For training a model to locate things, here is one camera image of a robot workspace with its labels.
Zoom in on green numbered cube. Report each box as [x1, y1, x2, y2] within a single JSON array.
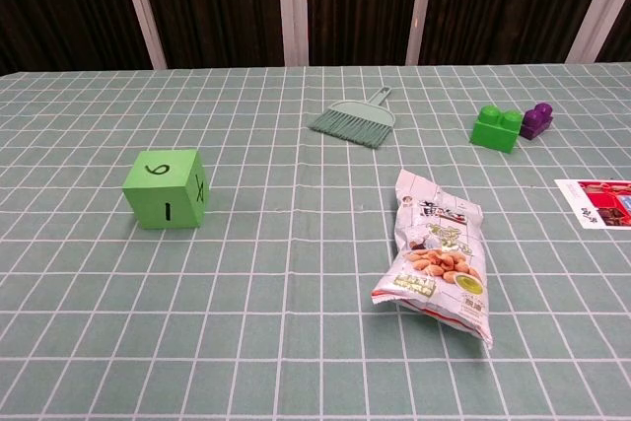
[[121, 148, 210, 231]]

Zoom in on green hand brush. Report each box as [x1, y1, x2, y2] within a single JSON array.
[[308, 87, 396, 151]]

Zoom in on green checkered tablecloth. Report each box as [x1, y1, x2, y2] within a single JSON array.
[[0, 63, 631, 421]]

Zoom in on peanut snack bag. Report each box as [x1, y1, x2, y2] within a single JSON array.
[[370, 168, 495, 351]]

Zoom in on green toy building block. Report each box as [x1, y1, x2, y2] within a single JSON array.
[[469, 105, 525, 154]]

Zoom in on purple toy building block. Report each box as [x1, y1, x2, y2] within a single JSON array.
[[519, 102, 555, 141]]

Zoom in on red and white card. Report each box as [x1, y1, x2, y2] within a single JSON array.
[[553, 178, 631, 231]]

